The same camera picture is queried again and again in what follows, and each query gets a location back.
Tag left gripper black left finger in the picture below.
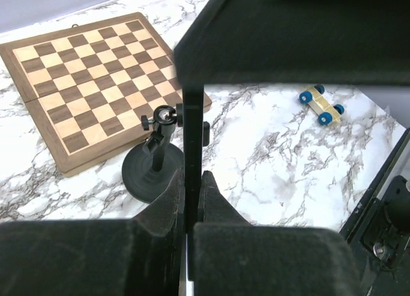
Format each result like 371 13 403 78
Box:
1 172 186 295

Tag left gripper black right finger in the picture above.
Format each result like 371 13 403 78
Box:
190 171 363 295

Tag black phone stand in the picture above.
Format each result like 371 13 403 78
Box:
122 103 201 204

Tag black smartphone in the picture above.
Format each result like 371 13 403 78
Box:
173 0 410 281

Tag wooden toy car blue wheels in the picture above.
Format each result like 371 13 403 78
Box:
299 85 345 126

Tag wooden chessboard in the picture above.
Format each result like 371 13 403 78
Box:
0 12 213 177

